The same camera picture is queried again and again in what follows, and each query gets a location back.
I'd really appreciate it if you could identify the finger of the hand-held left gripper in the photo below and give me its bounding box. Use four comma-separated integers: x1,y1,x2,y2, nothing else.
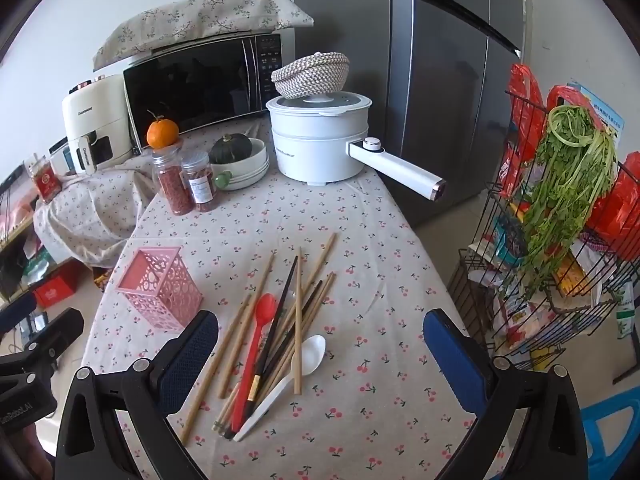
0,307,85,363
0,291,39,332

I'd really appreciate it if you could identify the floral cloth cover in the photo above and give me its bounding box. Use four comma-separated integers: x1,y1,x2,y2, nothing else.
92,0,315,72

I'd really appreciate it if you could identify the red plastic bag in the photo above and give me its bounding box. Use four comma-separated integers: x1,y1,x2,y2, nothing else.
509,64,548,161
585,152,640,261

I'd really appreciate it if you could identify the dark green squash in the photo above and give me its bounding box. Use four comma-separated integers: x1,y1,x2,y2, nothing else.
209,133,253,165

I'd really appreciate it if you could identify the white electric cooking pot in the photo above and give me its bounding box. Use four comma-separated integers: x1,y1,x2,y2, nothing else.
265,89,447,202

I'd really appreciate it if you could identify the pile of food packets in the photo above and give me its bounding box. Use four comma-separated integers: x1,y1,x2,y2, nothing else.
470,210,616,358

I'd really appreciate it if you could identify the white air fryer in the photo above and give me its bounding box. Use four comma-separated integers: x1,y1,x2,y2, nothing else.
61,74,132,176

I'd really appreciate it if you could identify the red snack packet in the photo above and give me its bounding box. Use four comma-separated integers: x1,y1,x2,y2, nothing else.
497,145,524,199

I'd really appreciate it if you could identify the goji berry plastic jar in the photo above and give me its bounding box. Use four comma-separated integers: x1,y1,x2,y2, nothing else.
151,145,195,217

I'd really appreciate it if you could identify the white ceramic dish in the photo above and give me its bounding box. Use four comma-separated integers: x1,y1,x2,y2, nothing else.
212,137,271,191

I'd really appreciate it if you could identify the small red packet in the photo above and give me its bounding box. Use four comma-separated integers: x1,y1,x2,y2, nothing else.
24,157,62,204

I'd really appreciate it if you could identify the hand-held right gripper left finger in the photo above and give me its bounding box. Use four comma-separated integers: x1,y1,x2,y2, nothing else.
54,310,221,480

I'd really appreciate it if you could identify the blue white paper leaflet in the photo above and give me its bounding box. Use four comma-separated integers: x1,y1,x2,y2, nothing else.
567,80,627,156

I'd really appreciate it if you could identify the red cardboard box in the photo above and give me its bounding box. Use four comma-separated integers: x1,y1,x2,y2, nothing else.
34,277,79,309

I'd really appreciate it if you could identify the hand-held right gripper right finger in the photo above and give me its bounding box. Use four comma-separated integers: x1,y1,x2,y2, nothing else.
422,308,588,480

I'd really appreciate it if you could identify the green white carton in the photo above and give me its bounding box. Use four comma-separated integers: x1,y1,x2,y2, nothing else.
615,295,639,342

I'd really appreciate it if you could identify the pink perforated utensil holder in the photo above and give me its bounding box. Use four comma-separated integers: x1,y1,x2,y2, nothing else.
115,246,204,332

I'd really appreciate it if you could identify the cherry print tablecloth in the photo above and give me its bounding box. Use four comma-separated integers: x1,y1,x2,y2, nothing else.
80,110,501,480

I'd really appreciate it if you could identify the black microwave oven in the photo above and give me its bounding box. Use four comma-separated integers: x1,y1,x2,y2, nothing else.
122,32,286,151

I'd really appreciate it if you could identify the orange fruit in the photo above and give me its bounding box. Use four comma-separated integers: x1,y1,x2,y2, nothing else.
146,116,180,150

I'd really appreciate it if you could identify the woven white trivet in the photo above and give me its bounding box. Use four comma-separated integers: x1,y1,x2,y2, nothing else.
271,52,351,98

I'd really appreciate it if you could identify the red plastic spoon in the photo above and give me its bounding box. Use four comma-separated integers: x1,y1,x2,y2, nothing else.
230,293,277,433

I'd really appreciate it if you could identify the blue plastic stool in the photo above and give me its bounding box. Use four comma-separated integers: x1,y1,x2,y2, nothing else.
580,392,640,480

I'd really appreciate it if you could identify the group of wooden chopsticks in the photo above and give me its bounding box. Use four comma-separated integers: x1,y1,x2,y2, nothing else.
180,232,338,446

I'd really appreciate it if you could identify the small flower print cloth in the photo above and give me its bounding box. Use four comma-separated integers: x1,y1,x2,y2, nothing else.
34,157,157,268

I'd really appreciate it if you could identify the labelled red spice jar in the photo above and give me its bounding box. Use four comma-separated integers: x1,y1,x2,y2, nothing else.
181,151,221,212

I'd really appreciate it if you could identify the grey refrigerator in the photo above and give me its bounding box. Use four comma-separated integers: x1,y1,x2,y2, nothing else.
292,0,526,228

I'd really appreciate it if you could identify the bunch of green vegetables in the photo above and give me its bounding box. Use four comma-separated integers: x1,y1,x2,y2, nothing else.
505,105,621,301

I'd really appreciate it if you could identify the black wire rack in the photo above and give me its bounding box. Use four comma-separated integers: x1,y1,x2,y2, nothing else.
447,90,640,386

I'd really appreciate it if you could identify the white plastic spoon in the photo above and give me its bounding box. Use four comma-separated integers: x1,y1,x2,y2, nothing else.
232,335,327,442

